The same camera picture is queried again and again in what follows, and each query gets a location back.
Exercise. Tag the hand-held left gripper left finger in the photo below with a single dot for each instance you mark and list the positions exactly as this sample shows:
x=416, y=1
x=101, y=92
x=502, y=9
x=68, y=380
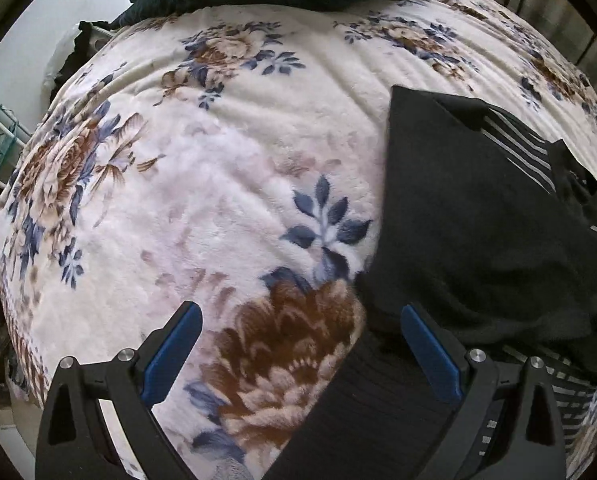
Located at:
x=176, y=340

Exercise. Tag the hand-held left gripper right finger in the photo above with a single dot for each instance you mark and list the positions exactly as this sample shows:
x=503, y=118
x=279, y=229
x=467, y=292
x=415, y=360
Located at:
x=431, y=350

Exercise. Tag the floral fleece blanket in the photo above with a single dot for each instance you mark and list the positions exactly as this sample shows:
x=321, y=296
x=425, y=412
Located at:
x=218, y=160

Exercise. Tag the black white striped garment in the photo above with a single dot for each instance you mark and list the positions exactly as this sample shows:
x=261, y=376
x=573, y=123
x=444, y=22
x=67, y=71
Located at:
x=518, y=150

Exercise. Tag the dark cloth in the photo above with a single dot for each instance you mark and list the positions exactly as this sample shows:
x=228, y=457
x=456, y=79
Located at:
x=81, y=32

